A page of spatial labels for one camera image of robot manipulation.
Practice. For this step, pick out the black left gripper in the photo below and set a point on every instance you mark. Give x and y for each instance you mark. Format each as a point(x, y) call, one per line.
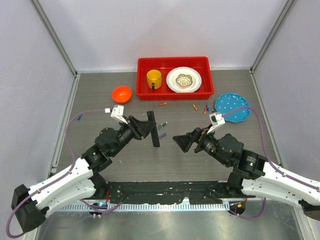
point(140, 129)

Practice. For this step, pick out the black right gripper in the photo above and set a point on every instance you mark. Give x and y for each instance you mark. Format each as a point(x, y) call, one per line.
point(197, 135)

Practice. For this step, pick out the black remote control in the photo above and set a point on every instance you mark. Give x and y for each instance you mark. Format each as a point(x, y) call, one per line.
point(154, 131)

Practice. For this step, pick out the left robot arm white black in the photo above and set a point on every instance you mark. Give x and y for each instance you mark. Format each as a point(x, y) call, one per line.
point(31, 206)

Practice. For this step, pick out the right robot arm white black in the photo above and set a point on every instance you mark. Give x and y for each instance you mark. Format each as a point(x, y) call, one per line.
point(253, 174)

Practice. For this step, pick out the orange plastic bowl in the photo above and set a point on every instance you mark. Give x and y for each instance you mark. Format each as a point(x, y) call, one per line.
point(121, 94)

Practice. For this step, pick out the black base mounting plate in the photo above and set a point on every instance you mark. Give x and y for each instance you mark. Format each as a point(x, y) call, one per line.
point(167, 192)

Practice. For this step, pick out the yellow mug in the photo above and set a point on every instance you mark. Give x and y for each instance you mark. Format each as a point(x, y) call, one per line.
point(154, 79)

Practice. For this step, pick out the white paper plate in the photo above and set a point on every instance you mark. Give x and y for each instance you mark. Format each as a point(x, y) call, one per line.
point(173, 74)

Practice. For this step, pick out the blue dotted plate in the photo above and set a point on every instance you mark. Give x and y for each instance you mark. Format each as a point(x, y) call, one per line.
point(227, 102)

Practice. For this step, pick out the red plastic tray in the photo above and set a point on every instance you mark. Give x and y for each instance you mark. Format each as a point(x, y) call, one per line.
point(165, 65)

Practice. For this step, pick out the small patterned bowl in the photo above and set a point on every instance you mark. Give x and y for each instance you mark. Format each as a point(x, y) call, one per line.
point(184, 80)

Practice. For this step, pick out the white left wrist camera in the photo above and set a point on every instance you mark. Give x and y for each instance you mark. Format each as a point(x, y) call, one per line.
point(116, 113)

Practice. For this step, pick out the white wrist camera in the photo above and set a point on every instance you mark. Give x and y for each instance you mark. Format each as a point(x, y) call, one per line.
point(217, 120)
point(116, 113)

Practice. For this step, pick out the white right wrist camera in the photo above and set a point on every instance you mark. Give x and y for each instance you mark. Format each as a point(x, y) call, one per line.
point(217, 120)

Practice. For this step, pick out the aluminium front rail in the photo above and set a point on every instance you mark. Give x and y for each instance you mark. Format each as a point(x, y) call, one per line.
point(98, 207)

